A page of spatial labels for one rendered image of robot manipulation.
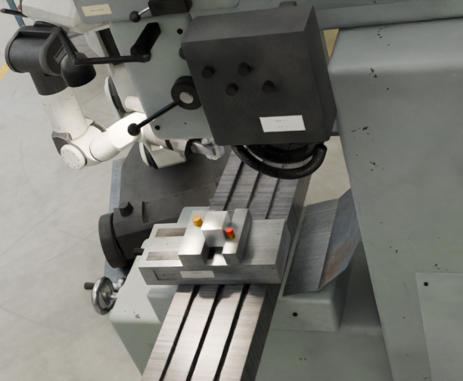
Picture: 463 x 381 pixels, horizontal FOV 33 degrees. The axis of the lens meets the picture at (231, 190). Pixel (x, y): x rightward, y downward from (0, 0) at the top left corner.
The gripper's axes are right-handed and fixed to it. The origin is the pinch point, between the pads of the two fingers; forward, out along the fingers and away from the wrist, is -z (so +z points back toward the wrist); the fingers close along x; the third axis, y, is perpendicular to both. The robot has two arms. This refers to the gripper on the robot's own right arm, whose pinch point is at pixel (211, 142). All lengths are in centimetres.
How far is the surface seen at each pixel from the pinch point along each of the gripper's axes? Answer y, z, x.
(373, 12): -37, -45, 6
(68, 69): -26.5, 20.8, -14.2
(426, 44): -33, -56, 3
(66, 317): 125, 120, -5
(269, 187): 28.6, 1.5, 15.6
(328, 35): 79, 76, 154
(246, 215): 17.6, -8.0, -4.3
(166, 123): -13.7, 0.0, -10.6
